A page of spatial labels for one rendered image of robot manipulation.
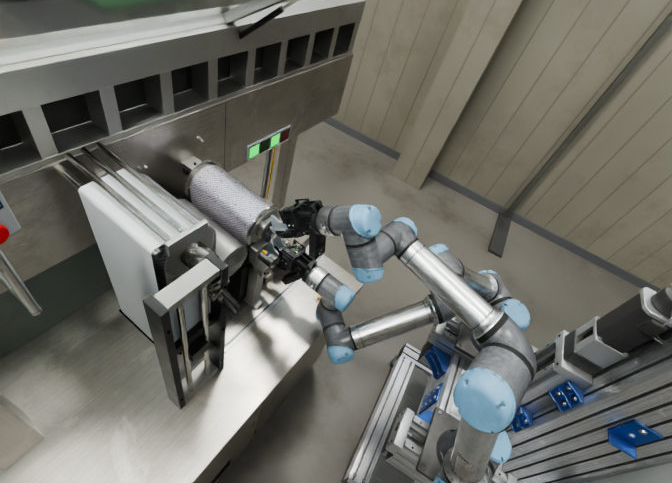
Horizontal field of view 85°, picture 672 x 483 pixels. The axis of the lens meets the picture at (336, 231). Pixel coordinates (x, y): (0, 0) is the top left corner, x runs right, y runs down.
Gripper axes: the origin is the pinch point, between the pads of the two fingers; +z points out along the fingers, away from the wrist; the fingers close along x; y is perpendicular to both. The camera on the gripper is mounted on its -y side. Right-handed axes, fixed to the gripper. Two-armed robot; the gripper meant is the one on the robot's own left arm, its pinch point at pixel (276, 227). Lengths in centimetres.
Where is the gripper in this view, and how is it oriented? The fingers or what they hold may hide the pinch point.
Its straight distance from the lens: 108.9
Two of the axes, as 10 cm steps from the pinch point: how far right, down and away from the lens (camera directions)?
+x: -5.7, 5.1, -6.5
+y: -3.2, -8.6, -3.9
